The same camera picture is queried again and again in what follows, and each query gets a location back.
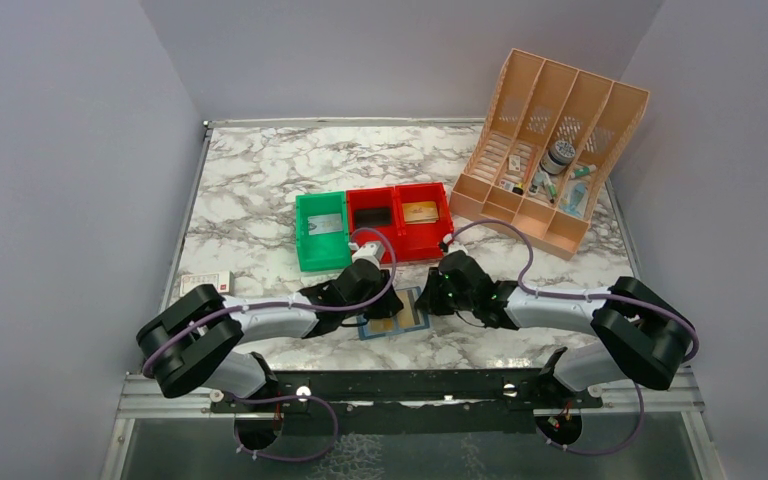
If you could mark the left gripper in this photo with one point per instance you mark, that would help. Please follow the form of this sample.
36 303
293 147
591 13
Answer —
388 306

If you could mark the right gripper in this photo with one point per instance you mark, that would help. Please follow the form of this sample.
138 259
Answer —
429 301

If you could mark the blue leather card holder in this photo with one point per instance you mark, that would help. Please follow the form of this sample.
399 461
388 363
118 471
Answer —
365 336

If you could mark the gold credit card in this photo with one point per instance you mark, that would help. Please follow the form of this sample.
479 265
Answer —
382 326
425 212

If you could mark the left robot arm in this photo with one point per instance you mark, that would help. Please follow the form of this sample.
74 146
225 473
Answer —
191 343

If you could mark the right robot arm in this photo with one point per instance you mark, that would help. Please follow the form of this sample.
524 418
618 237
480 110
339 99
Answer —
637 335

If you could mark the black card in bin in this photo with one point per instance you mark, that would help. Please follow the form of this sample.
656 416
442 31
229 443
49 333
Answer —
376 217

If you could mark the silver card in bin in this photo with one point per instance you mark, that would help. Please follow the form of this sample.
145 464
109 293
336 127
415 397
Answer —
325 224

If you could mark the green plastic bin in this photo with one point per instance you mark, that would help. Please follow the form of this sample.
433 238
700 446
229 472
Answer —
321 252

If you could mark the middle red plastic bin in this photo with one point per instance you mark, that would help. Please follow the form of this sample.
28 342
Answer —
381 197

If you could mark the red plastic bin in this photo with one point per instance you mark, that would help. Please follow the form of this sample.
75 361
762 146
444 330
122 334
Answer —
381 197
421 241

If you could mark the right red plastic bin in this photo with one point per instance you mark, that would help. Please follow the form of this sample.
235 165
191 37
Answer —
421 241

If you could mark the small white red box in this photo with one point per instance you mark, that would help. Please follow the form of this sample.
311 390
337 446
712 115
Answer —
222 281

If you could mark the small items in organizer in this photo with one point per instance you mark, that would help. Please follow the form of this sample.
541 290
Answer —
527 176

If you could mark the light blue packet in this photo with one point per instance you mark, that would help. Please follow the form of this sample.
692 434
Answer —
574 199

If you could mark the round grey jar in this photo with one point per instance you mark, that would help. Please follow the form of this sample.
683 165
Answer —
558 156

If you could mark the green tipped tube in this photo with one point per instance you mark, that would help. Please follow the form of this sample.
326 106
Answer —
583 171

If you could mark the peach desk organizer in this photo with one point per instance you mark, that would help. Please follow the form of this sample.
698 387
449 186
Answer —
537 101

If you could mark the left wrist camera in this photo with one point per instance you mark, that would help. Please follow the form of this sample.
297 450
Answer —
371 252

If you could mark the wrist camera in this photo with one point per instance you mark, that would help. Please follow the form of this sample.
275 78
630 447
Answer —
450 244
371 252

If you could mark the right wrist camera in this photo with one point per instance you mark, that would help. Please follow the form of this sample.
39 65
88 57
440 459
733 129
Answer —
450 244

